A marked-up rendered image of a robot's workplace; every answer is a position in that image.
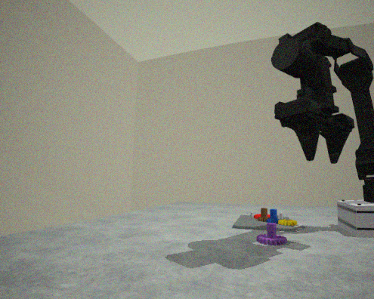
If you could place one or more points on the blue gear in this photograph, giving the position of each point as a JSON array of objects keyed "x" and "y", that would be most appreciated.
[{"x": 273, "y": 216}]

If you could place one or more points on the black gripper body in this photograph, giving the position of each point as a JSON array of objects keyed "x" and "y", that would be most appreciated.
[{"x": 317, "y": 99}]

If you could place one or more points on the yellow gear with black stripe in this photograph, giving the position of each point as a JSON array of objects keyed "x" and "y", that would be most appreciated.
[{"x": 287, "y": 222}]

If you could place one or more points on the purple gear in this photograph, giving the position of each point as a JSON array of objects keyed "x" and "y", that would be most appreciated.
[{"x": 271, "y": 238}]

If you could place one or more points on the brown gear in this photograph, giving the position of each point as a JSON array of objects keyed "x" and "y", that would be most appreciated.
[{"x": 263, "y": 216}]

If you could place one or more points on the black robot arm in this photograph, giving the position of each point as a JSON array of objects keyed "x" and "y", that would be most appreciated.
[{"x": 302, "y": 56}]

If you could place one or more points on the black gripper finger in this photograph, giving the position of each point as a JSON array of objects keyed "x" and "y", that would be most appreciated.
[
  {"x": 335, "y": 140},
  {"x": 307, "y": 130}
]

